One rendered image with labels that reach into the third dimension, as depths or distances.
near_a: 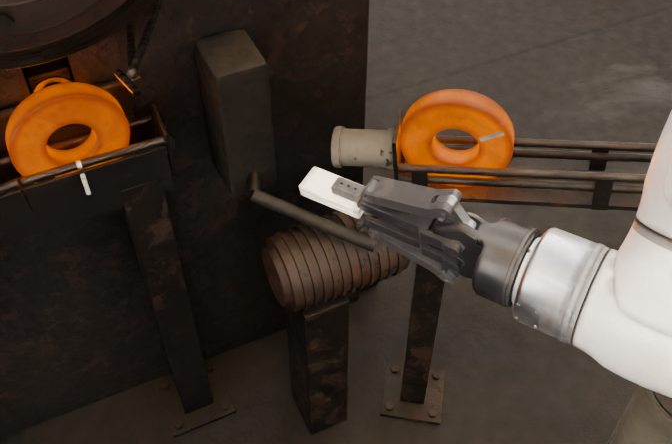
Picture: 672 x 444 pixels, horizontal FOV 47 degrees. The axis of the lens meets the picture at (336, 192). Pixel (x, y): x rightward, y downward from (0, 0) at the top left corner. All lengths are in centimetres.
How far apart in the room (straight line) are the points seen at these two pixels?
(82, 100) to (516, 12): 187
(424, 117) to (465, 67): 136
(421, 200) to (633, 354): 21
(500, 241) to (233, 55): 52
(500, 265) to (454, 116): 39
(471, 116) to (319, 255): 32
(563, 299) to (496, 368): 104
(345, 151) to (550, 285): 50
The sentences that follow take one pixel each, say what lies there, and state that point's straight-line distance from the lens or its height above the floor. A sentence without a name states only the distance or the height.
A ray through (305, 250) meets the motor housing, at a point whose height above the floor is 53.
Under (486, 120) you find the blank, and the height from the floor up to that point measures 76.
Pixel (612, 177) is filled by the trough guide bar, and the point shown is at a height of 70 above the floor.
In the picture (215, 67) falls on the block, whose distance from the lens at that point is 105.
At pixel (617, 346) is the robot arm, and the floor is 90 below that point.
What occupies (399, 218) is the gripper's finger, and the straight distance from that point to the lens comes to 72.
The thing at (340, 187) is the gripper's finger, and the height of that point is 89.
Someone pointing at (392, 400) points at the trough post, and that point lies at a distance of 162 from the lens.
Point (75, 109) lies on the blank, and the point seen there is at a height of 79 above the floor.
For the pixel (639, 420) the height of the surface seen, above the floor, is 46.
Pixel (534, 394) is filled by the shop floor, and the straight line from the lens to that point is 168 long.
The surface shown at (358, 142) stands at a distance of 109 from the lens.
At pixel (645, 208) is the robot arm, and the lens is 65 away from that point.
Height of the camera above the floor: 143
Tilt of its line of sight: 46 degrees down
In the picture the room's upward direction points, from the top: straight up
